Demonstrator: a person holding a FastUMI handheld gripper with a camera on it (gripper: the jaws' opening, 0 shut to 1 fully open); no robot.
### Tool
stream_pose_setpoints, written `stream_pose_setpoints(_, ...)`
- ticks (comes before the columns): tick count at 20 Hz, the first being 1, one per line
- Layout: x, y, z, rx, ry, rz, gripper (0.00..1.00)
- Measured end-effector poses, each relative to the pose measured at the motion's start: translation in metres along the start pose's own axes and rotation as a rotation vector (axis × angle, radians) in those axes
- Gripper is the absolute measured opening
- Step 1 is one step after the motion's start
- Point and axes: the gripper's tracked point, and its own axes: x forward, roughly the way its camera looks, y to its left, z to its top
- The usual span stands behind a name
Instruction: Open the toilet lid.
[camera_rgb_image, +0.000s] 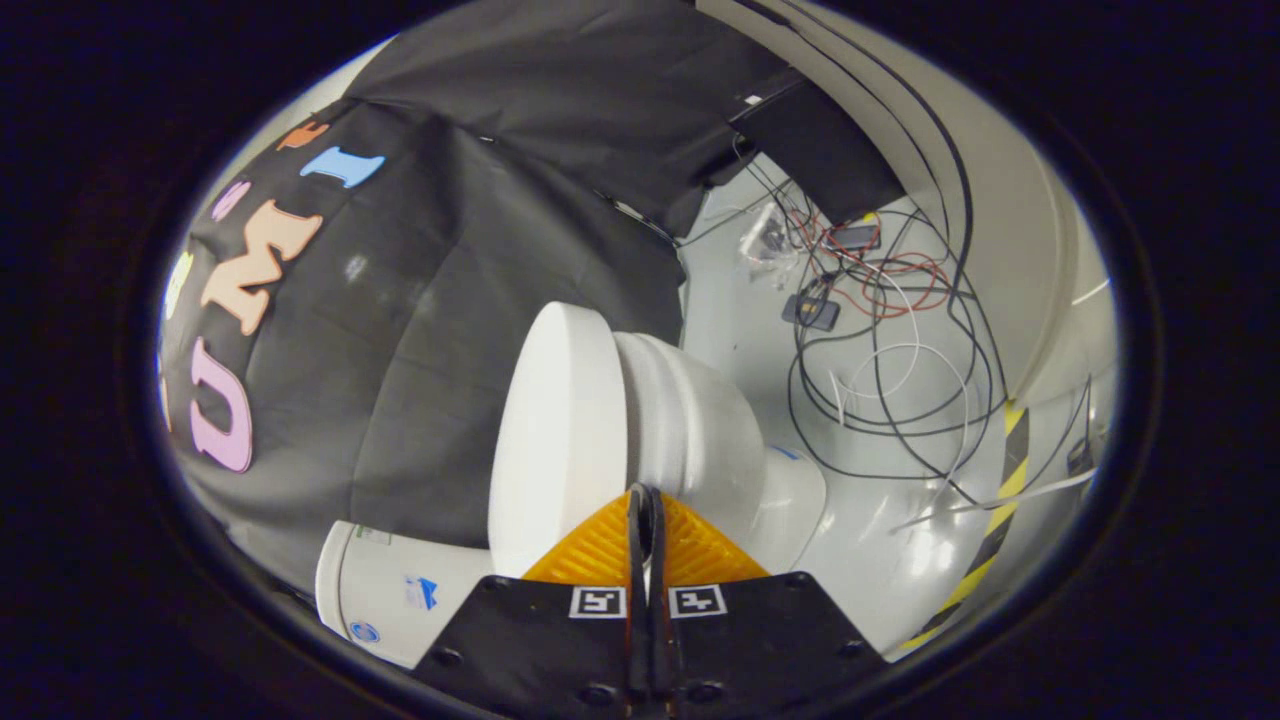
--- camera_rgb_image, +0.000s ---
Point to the small black device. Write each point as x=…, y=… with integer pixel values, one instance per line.
x=855, y=237
x=810, y=312

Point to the yellow black hazard tape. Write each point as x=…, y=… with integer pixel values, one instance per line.
x=1012, y=470

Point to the black backdrop cloth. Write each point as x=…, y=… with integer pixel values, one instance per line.
x=450, y=300

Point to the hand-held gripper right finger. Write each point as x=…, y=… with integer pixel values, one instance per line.
x=760, y=630

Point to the clear plastic bag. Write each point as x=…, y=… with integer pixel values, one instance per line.
x=768, y=235

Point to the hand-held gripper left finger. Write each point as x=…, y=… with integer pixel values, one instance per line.
x=530, y=630

